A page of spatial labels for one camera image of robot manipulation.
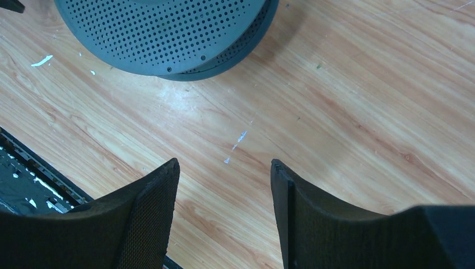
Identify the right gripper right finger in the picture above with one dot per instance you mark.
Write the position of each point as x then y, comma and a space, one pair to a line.
319, 230

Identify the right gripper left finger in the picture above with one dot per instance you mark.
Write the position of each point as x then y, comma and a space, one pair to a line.
127, 228

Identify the dark grey spool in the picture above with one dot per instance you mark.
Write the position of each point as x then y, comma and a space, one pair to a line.
175, 40

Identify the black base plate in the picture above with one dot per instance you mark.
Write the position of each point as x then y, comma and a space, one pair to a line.
30, 185

